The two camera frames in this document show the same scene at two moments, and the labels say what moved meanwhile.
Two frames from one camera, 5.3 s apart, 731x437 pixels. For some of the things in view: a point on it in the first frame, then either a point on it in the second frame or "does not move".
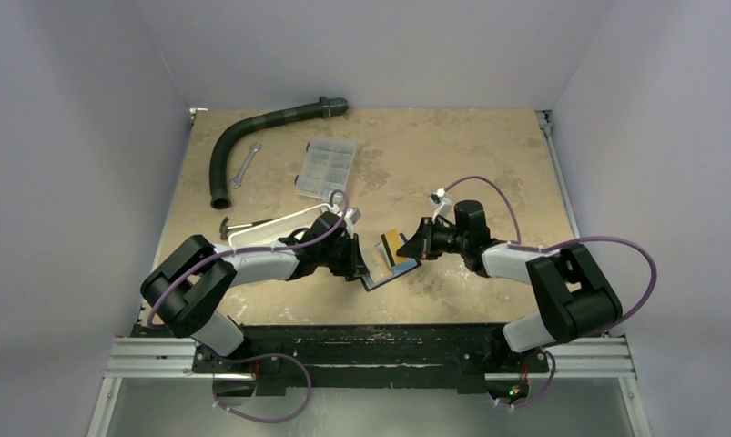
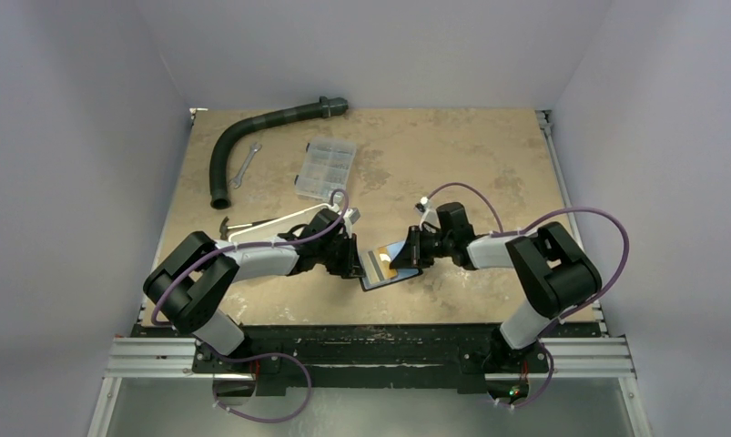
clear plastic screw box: (325, 167) does not move
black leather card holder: (381, 271) does not move
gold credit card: (394, 241) to (386, 261)
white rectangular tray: (269, 233) does not move
